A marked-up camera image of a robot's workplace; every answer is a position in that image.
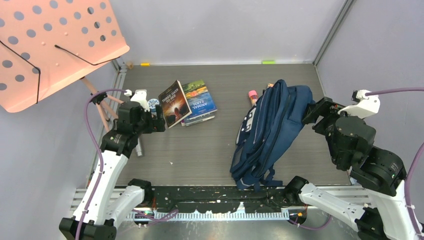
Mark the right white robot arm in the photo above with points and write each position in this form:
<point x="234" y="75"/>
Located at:
<point x="390" y="214"/>

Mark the pink perforated music stand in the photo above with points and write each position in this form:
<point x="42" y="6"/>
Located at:
<point x="46" y="45"/>

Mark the aluminium frame rail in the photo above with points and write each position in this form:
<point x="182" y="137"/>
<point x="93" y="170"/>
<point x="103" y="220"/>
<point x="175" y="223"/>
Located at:
<point x="353" y="194"/>

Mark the green tape marker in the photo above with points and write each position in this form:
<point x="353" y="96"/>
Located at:
<point x="268" y="62"/>

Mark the pink capped tube bottle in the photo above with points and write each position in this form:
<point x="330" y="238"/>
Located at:
<point x="253" y="97"/>

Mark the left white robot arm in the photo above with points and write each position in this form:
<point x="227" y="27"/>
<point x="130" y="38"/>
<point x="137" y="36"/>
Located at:
<point x="96" y="218"/>

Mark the dark Three Days book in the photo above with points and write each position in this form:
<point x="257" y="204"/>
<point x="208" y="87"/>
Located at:
<point x="174" y="103"/>

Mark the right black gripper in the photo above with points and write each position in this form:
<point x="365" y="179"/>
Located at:
<point x="325" y="107"/>

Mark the blue patterned tape roll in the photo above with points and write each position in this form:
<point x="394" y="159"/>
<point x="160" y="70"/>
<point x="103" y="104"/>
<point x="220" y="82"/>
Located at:
<point x="152" y="103"/>

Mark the blue Animal Farm book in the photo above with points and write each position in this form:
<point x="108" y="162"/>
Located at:
<point x="200" y="102"/>

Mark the black mounting base plate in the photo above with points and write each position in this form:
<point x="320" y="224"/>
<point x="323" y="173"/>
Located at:
<point x="218" y="199"/>

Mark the navy blue student backpack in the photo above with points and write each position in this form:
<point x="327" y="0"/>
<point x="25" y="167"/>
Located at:
<point x="267" y="131"/>

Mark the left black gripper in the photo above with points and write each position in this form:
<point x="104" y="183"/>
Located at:
<point x="155" y="125"/>

